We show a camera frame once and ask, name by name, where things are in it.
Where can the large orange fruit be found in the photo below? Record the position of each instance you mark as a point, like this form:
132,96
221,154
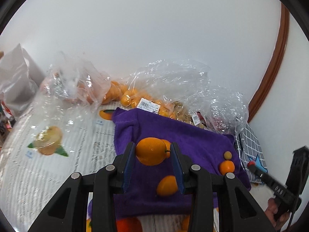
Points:
151,151

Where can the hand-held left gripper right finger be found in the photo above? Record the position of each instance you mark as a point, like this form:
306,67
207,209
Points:
177,169

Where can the small red fruit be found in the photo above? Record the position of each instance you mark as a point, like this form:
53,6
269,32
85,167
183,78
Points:
251,163

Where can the clear bag of red fruits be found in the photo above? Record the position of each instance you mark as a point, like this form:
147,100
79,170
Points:
217,123

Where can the clear plastic bag of oranges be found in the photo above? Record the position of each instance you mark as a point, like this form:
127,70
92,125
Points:
125,96
72,82

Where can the brown wooden door frame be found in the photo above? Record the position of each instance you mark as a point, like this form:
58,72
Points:
272,65

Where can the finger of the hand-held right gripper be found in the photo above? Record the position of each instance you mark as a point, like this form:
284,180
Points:
263,176
299,166

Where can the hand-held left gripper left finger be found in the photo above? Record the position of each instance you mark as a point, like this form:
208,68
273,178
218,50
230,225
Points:
128,166

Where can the person's right hand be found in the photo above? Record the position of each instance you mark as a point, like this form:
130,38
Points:
272,210

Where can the round orange fruit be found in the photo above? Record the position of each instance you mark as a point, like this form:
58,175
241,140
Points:
167,186
227,166
168,146

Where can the white plastic bag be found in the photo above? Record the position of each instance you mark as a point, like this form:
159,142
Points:
17,77

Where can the small green fruit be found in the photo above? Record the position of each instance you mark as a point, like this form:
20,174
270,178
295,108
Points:
228,155

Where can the purple towel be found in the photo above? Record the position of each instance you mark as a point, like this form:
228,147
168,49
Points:
200,145

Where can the grey checked cushion blue star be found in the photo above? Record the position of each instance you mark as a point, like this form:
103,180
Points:
251,145

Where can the crumpled clear plastic bag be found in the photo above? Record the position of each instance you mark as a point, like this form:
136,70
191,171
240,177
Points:
173,82

